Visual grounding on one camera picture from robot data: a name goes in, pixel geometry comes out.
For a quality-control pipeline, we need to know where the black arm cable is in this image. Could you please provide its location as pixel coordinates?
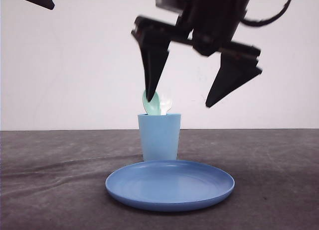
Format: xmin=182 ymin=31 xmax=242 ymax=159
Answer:
xmin=240 ymin=0 xmax=294 ymax=28

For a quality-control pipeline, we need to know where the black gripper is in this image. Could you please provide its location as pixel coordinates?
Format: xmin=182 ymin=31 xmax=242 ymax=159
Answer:
xmin=131 ymin=0 xmax=262 ymax=108

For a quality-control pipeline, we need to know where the blue plastic plate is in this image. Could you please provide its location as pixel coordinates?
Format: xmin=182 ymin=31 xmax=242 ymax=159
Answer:
xmin=105 ymin=160 xmax=235 ymax=212

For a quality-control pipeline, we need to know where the light blue plastic cup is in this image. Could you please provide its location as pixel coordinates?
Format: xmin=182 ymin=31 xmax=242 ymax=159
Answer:
xmin=138 ymin=114 xmax=181 ymax=161

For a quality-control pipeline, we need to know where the mint green plastic spoon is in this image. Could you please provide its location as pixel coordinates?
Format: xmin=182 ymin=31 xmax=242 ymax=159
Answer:
xmin=142 ymin=90 xmax=160 ymax=115

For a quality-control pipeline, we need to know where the white plastic fork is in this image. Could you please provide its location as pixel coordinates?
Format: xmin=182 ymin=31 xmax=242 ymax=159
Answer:
xmin=159 ymin=94 xmax=172 ymax=115

